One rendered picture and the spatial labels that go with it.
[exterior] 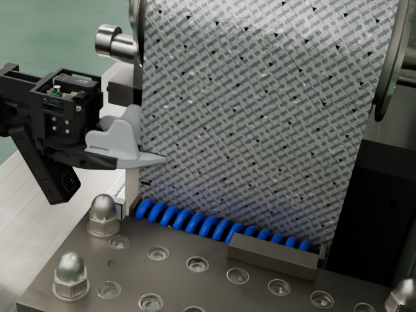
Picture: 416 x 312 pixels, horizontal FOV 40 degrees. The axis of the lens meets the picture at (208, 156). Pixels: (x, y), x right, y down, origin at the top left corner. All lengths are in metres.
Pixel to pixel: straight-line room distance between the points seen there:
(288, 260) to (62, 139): 0.28
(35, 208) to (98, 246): 0.28
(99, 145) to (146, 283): 0.17
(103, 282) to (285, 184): 0.22
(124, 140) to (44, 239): 0.26
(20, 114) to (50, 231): 0.22
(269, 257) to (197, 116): 0.17
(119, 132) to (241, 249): 0.18
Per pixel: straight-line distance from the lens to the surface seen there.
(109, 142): 0.65
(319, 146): 0.60
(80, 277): 0.57
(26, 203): 0.91
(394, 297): 0.62
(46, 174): 0.71
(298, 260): 0.62
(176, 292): 0.59
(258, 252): 0.62
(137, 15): 0.59
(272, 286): 0.62
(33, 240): 0.85
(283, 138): 0.60
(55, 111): 0.66
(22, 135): 0.70
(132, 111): 0.67
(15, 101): 0.70
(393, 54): 0.56
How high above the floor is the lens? 1.46
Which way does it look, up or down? 33 degrees down
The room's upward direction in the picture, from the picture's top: 7 degrees clockwise
